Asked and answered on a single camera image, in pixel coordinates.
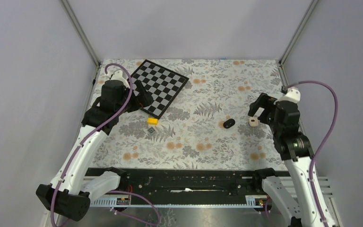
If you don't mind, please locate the beige earbud charging case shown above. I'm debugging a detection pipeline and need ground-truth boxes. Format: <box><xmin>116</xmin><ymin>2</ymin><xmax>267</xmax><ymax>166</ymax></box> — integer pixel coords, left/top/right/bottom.
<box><xmin>249</xmin><ymin>117</ymin><xmax>259</xmax><ymax>127</ymax></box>

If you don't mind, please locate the black earbud case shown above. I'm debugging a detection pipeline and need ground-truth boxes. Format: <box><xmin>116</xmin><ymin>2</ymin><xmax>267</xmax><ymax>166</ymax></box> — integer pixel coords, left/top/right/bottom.
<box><xmin>223</xmin><ymin>118</ymin><xmax>236</xmax><ymax>129</ymax></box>

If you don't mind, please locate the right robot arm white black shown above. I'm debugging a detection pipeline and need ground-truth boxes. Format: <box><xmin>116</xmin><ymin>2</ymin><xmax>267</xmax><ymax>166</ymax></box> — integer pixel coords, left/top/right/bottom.
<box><xmin>248</xmin><ymin>93</ymin><xmax>337</xmax><ymax>227</ymax></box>

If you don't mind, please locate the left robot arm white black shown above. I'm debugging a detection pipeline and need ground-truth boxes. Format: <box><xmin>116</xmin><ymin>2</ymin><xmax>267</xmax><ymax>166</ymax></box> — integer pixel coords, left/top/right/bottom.
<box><xmin>36</xmin><ymin>80</ymin><xmax>153</xmax><ymax>221</ymax></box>

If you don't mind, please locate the black white checkerboard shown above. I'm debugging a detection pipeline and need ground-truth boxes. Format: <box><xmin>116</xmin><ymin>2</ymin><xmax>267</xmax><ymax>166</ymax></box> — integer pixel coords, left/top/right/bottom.
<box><xmin>131</xmin><ymin>60</ymin><xmax>189</xmax><ymax>119</ymax></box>

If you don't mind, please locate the yellow block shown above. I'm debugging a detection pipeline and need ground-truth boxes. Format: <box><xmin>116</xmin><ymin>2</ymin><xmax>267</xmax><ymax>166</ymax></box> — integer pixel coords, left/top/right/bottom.
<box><xmin>147</xmin><ymin>118</ymin><xmax>158</xmax><ymax>125</ymax></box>

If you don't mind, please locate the small grey square tile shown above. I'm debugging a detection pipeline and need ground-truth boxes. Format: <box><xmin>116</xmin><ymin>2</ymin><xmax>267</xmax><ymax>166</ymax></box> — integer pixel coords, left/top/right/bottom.
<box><xmin>147</xmin><ymin>127</ymin><xmax>156</xmax><ymax>135</ymax></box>

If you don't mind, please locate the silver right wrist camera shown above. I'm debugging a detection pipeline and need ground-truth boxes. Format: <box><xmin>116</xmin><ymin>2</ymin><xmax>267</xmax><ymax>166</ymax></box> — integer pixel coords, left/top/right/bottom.
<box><xmin>279</xmin><ymin>87</ymin><xmax>301</xmax><ymax>104</ymax></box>

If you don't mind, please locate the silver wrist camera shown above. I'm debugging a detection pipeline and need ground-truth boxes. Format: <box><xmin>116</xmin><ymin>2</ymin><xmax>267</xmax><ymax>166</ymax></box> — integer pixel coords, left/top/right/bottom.
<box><xmin>106</xmin><ymin>70</ymin><xmax>130</xmax><ymax>87</ymax></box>
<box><xmin>279</xmin><ymin>87</ymin><xmax>301</xmax><ymax>104</ymax></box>

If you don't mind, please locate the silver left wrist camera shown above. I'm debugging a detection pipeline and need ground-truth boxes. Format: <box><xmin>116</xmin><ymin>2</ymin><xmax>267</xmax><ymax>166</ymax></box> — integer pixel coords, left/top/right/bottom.
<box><xmin>106</xmin><ymin>70</ymin><xmax>130</xmax><ymax>87</ymax></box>

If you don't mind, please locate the white slotted cable duct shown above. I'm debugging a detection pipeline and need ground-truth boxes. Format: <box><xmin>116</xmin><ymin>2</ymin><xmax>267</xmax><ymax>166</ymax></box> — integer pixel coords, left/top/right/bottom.
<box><xmin>90</xmin><ymin>194</ymin><xmax>266</xmax><ymax>208</ymax></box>

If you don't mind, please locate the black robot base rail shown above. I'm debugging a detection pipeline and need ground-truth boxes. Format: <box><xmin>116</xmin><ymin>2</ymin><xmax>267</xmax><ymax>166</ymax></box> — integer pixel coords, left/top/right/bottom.
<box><xmin>84</xmin><ymin>166</ymin><xmax>284</xmax><ymax>206</ymax></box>

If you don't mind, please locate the right aluminium frame post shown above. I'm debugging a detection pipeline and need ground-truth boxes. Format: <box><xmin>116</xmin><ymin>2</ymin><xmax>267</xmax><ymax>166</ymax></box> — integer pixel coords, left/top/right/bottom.
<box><xmin>279</xmin><ymin>0</ymin><xmax>320</xmax><ymax>65</ymax></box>

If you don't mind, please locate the aluminium frame post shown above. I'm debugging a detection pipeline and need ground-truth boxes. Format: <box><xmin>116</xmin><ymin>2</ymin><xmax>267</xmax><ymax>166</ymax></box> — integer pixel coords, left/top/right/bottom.
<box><xmin>279</xmin><ymin>0</ymin><xmax>320</xmax><ymax>65</ymax></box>
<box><xmin>59</xmin><ymin>0</ymin><xmax>101</xmax><ymax>68</ymax></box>

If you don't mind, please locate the left aluminium frame post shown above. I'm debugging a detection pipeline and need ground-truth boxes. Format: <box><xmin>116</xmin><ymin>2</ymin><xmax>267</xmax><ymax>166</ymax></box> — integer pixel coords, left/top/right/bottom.
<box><xmin>59</xmin><ymin>0</ymin><xmax>101</xmax><ymax>68</ymax></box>

